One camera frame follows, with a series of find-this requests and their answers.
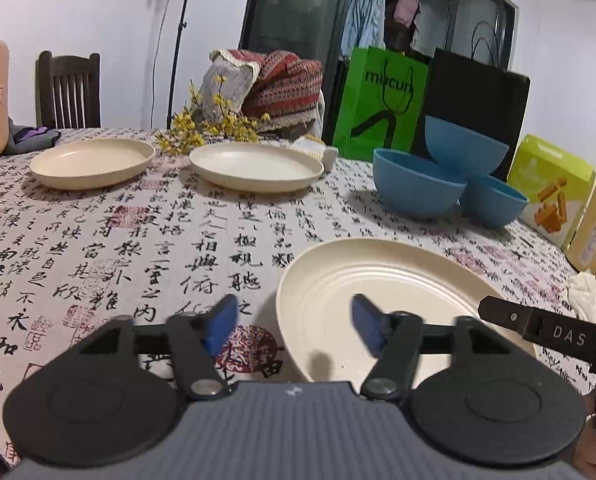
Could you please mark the blue bowl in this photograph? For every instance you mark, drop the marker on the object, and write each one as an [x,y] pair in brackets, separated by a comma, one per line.
[418,190]
[458,147]
[495,205]

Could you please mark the black paper bag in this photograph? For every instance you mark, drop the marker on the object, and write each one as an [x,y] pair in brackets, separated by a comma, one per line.
[478,95]

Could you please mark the person's right hand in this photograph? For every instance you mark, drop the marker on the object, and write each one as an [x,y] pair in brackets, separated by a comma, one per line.
[592,440]

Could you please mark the studio light on stand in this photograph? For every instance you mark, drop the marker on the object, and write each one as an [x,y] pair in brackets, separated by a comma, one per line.
[180,35]

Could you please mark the hanging pink jacket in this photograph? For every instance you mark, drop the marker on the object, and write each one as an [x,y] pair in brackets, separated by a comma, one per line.
[408,2]

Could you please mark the cream plate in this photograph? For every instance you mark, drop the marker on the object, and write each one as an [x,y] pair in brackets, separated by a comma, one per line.
[403,270]
[93,162]
[255,165]

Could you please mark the yellow-green snack box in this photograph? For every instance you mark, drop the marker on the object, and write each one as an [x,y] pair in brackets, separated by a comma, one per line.
[553,190]

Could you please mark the dark sliding glass door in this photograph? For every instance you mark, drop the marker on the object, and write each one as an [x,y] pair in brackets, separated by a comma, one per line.
[288,10]

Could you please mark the red patterned blanket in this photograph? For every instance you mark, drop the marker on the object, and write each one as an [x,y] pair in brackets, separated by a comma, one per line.
[278,90]

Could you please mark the purple grey cloth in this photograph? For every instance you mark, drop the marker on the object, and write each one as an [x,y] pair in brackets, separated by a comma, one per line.
[28,137]

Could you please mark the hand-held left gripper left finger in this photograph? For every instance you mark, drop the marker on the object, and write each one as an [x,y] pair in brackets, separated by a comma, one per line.
[220,322]

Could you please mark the green paper bag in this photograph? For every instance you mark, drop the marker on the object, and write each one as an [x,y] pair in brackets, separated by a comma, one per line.
[378,105]

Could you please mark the white dotted work glove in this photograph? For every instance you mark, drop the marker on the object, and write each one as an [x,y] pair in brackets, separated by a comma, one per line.
[318,150]

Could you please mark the crumpled white cloth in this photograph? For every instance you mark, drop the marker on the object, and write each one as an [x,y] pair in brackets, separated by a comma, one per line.
[585,290]

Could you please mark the calligraphy print tablecloth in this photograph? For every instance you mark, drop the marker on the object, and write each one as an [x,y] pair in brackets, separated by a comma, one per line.
[128,240]

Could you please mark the dark wooden chair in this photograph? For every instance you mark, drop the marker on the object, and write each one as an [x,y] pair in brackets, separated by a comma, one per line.
[68,90]

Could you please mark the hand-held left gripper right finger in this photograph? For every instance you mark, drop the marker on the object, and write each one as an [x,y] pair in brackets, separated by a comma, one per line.
[370,325]

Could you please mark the hanging light blue shirt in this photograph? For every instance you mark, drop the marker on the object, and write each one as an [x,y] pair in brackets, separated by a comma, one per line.
[365,10]

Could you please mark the hanging white garment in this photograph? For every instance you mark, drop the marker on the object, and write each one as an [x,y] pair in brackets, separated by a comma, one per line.
[428,25]

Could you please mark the yellow flower branch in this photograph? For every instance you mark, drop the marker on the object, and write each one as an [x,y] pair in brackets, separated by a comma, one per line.
[213,127]

